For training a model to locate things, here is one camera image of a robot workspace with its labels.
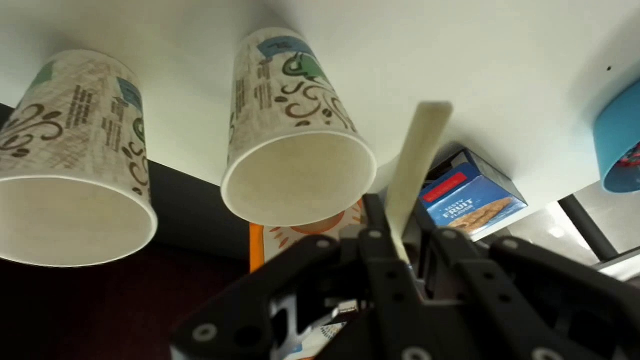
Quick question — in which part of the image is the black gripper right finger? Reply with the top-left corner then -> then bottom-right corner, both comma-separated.
408,228 -> 640,360

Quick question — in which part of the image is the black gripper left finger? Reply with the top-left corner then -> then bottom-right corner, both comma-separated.
167,192 -> 428,360

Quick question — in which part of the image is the white plastic spoon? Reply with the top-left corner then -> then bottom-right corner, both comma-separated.
383,100 -> 455,266

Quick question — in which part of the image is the blue plastic bowl with candies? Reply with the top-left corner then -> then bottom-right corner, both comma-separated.
592,78 -> 640,197

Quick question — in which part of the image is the paper cup with dark beans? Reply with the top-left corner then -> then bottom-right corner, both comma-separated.
220,26 -> 380,228

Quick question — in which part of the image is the paper cup with red candies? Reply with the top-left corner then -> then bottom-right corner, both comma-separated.
0,48 -> 159,268

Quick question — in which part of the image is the blue cookie box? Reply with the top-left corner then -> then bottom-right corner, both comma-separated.
417,147 -> 530,242

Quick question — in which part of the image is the orange and white snack pouch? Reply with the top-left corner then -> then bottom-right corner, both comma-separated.
246,197 -> 372,275

